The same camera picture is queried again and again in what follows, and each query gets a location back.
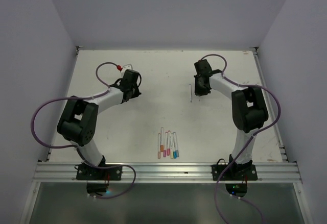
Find light blue pen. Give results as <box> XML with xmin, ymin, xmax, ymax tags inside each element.
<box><xmin>189</xmin><ymin>84</ymin><xmax>193</xmax><ymax>103</ymax></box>

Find blue cap pen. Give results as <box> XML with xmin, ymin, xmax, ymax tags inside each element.
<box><xmin>173</xmin><ymin>132</ymin><xmax>179</xmax><ymax>158</ymax></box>

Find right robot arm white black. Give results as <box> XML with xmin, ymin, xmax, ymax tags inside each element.
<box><xmin>194</xmin><ymin>59</ymin><xmax>269</xmax><ymax>168</ymax></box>

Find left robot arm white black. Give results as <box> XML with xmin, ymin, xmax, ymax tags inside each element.
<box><xmin>57</xmin><ymin>69</ymin><xmax>141</xmax><ymax>168</ymax></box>

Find orange band pen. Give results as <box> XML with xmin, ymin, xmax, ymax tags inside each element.
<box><xmin>160</xmin><ymin>127</ymin><xmax>164</xmax><ymax>152</ymax></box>

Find peach cap pen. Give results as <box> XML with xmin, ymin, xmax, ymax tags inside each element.
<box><xmin>157</xmin><ymin>133</ymin><xmax>161</xmax><ymax>159</ymax></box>

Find pink cap pen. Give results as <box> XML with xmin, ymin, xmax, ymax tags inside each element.
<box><xmin>163</xmin><ymin>132</ymin><xmax>170</xmax><ymax>157</ymax></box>

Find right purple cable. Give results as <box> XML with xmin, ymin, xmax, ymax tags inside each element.
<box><xmin>200</xmin><ymin>54</ymin><xmax>282</xmax><ymax>224</ymax></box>

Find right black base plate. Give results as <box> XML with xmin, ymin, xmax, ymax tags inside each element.
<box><xmin>211</xmin><ymin>160</ymin><xmax>258</xmax><ymax>182</ymax></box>

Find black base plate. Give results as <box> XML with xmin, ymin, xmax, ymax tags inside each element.
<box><xmin>74</xmin><ymin>163</ymin><xmax>122</xmax><ymax>181</ymax></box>
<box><xmin>211</xmin><ymin>160</ymin><xmax>258</xmax><ymax>182</ymax></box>

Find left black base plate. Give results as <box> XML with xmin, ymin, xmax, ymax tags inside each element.
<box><xmin>74</xmin><ymin>163</ymin><xmax>122</xmax><ymax>181</ymax></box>

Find aluminium mounting rail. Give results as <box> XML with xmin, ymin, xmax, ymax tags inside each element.
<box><xmin>32</xmin><ymin>162</ymin><xmax>302</xmax><ymax>184</ymax></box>

